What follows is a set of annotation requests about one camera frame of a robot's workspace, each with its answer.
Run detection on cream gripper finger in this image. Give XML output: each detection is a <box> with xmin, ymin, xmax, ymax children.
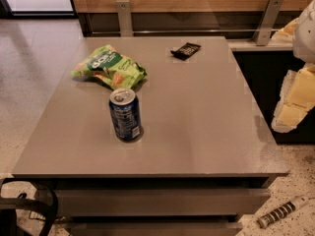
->
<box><xmin>272</xmin><ymin>19</ymin><xmax>298</xmax><ymax>43</ymax></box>
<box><xmin>272</xmin><ymin>63</ymin><xmax>315</xmax><ymax>133</ymax></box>

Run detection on blue pepsi can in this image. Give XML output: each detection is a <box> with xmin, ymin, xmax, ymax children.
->
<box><xmin>108</xmin><ymin>88</ymin><xmax>141</xmax><ymax>141</ymax></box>

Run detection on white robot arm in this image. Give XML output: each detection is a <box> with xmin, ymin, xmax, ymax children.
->
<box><xmin>272</xmin><ymin>0</ymin><xmax>315</xmax><ymax>133</ymax></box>

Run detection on black snack wrapper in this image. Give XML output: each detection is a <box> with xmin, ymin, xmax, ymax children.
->
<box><xmin>170</xmin><ymin>42</ymin><xmax>201</xmax><ymax>61</ymax></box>

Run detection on grey drawer cabinet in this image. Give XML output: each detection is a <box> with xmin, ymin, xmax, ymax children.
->
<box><xmin>13</xmin><ymin>37</ymin><xmax>288</xmax><ymax>236</ymax></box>

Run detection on green chip bag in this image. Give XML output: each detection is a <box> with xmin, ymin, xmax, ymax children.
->
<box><xmin>71</xmin><ymin>44</ymin><xmax>147</xmax><ymax>89</ymax></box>

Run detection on right metal bracket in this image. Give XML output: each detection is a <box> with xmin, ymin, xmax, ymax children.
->
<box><xmin>253</xmin><ymin>0</ymin><xmax>284</xmax><ymax>46</ymax></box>

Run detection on metal bracket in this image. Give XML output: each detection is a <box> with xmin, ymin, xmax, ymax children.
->
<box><xmin>253</xmin><ymin>0</ymin><xmax>284</xmax><ymax>46</ymax></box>
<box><xmin>116</xmin><ymin>0</ymin><xmax>134</xmax><ymax>37</ymax></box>

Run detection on left metal bracket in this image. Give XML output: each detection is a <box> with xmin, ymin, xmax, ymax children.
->
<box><xmin>116</xmin><ymin>0</ymin><xmax>134</xmax><ymax>37</ymax></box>

